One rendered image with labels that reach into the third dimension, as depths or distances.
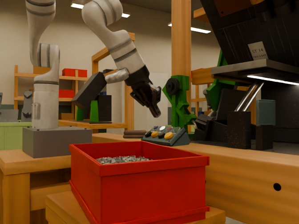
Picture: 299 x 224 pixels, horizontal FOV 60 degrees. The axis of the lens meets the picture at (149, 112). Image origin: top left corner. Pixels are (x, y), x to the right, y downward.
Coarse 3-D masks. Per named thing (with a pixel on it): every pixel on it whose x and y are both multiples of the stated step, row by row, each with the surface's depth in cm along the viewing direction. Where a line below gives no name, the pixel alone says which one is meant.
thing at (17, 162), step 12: (0, 156) 91; (12, 156) 91; (24, 156) 91; (60, 156) 91; (0, 168) 88; (12, 168) 81; (24, 168) 83; (36, 168) 85; (48, 168) 87; (60, 168) 89
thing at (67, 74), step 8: (16, 72) 634; (40, 72) 668; (64, 72) 701; (72, 72) 704; (80, 72) 715; (16, 80) 633; (72, 80) 740; (16, 88) 633; (72, 88) 740; (16, 96) 633; (32, 96) 657; (64, 96) 693; (72, 96) 702; (16, 104) 633; (72, 104) 740; (72, 112) 740
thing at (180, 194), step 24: (72, 144) 67; (96, 144) 71; (120, 144) 74; (144, 144) 74; (72, 168) 66; (96, 168) 42; (120, 168) 42; (144, 168) 43; (168, 168) 45; (192, 168) 48; (96, 192) 43; (120, 192) 42; (144, 192) 44; (168, 192) 46; (192, 192) 48; (96, 216) 43; (120, 216) 42; (144, 216) 44; (168, 216) 45; (192, 216) 48
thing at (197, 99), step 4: (200, 68) 701; (208, 84) 733; (196, 88) 712; (196, 92) 712; (196, 96) 712; (192, 100) 721; (196, 100) 706; (200, 100) 691; (204, 100) 677; (196, 104) 712; (196, 108) 712; (208, 108) 733; (192, 112) 737; (196, 112) 712; (200, 112) 701; (204, 112) 693; (208, 112) 681
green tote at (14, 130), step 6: (0, 126) 121; (6, 126) 122; (12, 126) 123; (18, 126) 124; (24, 126) 124; (30, 126) 126; (0, 132) 121; (6, 132) 122; (12, 132) 123; (18, 132) 124; (0, 138) 121; (6, 138) 122; (12, 138) 123; (18, 138) 124; (0, 144) 121; (6, 144) 122; (12, 144) 123; (18, 144) 124; (0, 150) 121
